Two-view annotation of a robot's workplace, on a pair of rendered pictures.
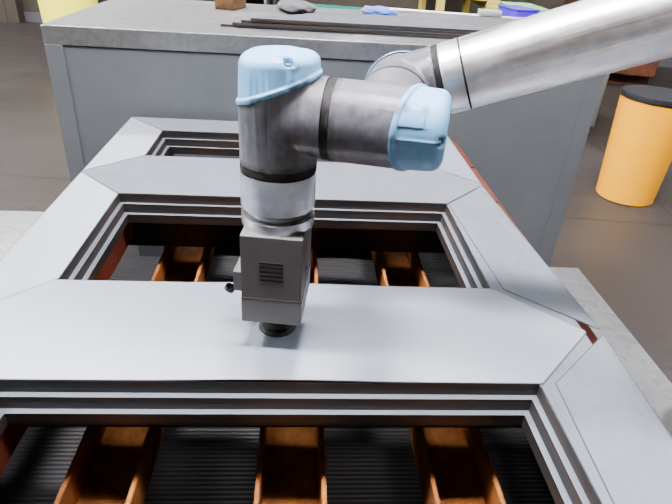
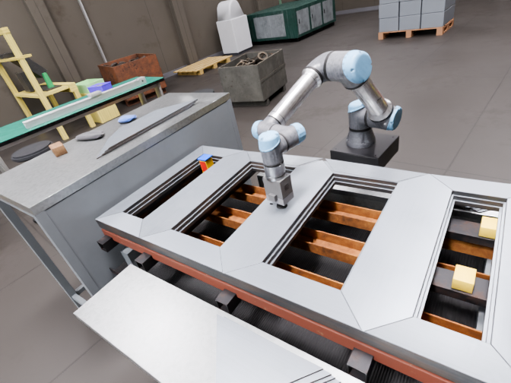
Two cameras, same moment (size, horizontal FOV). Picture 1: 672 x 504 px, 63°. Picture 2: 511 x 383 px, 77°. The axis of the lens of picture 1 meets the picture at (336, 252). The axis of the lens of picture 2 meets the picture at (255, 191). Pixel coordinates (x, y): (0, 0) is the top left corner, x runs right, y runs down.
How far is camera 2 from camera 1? 0.91 m
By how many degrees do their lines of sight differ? 37
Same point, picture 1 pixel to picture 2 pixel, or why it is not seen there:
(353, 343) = (299, 194)
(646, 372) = not seen: hidden behind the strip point
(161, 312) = (258, 226)
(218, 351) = (284, 217)
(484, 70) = (287, 115)
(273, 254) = (286, 182)
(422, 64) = (274, 121)
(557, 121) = (226, 121)
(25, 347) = (252, 254)
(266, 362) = (295, 210)
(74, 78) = (56, 222)
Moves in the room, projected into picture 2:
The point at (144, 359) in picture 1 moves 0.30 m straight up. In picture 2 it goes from (276, 231) to (260, 156)
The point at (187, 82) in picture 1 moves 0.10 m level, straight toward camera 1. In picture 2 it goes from (107, 188) to (122, 190)
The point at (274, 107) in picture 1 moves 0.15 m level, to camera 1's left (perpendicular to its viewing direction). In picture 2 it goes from (278, 146) to (251, 167)
